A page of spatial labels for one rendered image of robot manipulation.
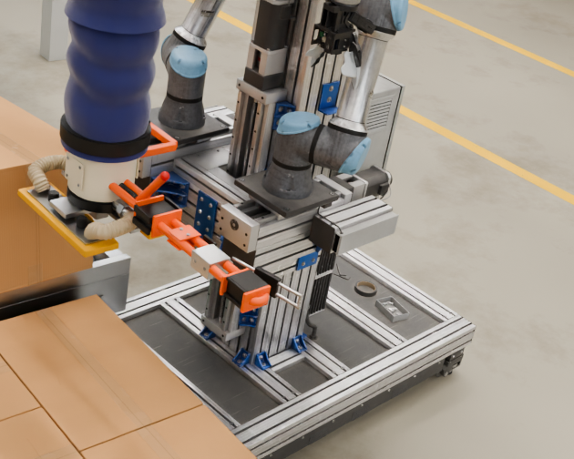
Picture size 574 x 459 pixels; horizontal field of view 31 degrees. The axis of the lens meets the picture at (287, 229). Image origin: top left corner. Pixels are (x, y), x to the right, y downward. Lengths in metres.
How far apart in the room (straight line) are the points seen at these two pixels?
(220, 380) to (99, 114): 1.35
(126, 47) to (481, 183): 3.63
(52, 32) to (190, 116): 3.13
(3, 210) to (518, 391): 2.20
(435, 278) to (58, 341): 2.19
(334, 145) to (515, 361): 1.81
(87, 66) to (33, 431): 0.97
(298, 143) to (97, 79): 0.69
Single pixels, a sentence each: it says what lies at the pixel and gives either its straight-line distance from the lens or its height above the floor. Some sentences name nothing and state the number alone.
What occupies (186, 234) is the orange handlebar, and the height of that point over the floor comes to 1.19.
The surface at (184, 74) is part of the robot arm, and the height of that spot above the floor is 1.22.
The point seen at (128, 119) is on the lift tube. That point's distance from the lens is 2.55.
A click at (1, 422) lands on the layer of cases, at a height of 0.54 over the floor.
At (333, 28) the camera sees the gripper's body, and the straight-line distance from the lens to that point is 2.49.
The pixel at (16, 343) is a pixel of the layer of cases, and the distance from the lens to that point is 3.14.
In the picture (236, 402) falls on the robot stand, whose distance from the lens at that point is 3.52.
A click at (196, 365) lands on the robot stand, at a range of 3.65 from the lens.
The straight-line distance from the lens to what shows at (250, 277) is 2.32.
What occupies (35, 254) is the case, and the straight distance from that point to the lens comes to 3.22.
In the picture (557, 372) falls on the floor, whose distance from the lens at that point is 4.47.
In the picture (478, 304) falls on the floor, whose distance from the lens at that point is 4.74.
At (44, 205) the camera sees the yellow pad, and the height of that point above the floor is 1.08.
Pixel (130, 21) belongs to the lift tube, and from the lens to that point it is 2.44.
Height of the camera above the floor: 2.46
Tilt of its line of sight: 30 degrees down
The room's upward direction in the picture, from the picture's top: 11 degrees clockwise
